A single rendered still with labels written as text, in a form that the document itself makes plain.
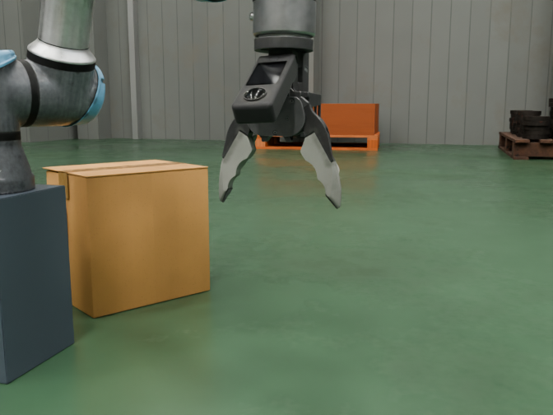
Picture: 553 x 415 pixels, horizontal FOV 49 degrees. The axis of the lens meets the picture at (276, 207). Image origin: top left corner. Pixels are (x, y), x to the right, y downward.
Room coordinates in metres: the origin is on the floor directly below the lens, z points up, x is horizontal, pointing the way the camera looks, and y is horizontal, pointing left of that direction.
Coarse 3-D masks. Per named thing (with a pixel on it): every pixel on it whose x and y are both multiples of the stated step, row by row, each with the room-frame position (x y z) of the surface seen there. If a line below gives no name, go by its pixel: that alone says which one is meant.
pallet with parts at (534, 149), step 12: (552, 108) 5.38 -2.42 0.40; (516, 120) 5.49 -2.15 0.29; (528, 120) 4.93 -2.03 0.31; (540, 120) 4.88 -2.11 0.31; (552, 120) 5.34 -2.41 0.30; (504, 132) 6.13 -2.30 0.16; (516, 132) 5.49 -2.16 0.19; (528, 132) 4.94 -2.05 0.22; (540, 132) 4.89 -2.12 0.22; (552, 132) 5.15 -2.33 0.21; (504, 144) 6.02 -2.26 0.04; (516, 144) 4.91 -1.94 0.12; (528, 144) 4.88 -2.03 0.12; (540, 144) 4.86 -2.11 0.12; (552, 144) 4.84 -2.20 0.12; (516, 156) 4.86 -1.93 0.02; (552, 156) 4.84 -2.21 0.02
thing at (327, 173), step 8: (312, 136) 0.71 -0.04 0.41; (304, 144) 0.71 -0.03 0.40; (312, 144) 0.71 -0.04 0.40; (320, 144) 0.70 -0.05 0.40; (304, 152) 0.71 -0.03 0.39; (312, 152) 0.71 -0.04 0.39; (320, 152) 0.70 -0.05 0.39; (312, 160) 0.71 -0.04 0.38; (320, 160) 0.70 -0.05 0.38; (328, 160) 0.70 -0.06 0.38; (320, 168) 0.70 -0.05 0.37; (328, 168) 0.70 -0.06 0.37; (336, 168) 0.71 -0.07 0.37; (320, 176) 0.70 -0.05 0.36; (328, 176) 0.70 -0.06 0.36; (336, 176) 0.70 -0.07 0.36; (328, 184) 0.70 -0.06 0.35; (336, 184) 0.70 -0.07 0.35; (328, 192) 0.70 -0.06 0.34; (336, 192) 0.70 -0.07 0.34; (336, 200) 0.70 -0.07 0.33
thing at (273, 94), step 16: (256, 64) 0.72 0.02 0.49; (272, 64) 0.71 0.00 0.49; (288, 64) 0.70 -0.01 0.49; (256, 80) 0.68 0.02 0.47; (272, 80) 0.67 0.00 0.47; (288, 80) 0.69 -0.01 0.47; (240, 96) 0.66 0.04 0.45; (256, 96) 0.64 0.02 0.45; (272, 96) 0.64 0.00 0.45; (240, 112) 0.64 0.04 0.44; (256, 112) 0.64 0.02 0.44; (272, 112) 0.64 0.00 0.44
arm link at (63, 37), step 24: (48, 0) 1.05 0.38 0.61; (72, 0) 1.05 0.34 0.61; (48, 24) 1.06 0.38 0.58; (72, 24) 1.06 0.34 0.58; (48, 48) 1.06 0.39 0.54; (72, 48) 1.07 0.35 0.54; (48, 72) 1.06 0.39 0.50; (72, 72) 1.07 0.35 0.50; (96, 72) 1.14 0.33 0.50; (48, 96) 1.05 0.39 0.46; (72, 96) 1.08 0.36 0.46; (96, 96) 1.12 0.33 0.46; (48, 120) 1.07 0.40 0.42; (72, 120) 1.11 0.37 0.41
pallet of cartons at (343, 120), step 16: (336, 112) 5.88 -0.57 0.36; (352, 112) 5.85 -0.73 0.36; (368, 112) 5.82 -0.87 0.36; (336, 128) 5.88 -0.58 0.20; (352, 128) 5.85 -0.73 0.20; (368, 128) 5.82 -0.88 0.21; (256, 144) 6.02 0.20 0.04; (272, 144) 6.35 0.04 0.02; (288, 144) 6.34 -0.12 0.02; (336, 144) 6.57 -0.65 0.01; (352, 144) 6.54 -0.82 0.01; (368, 144) 5.81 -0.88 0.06
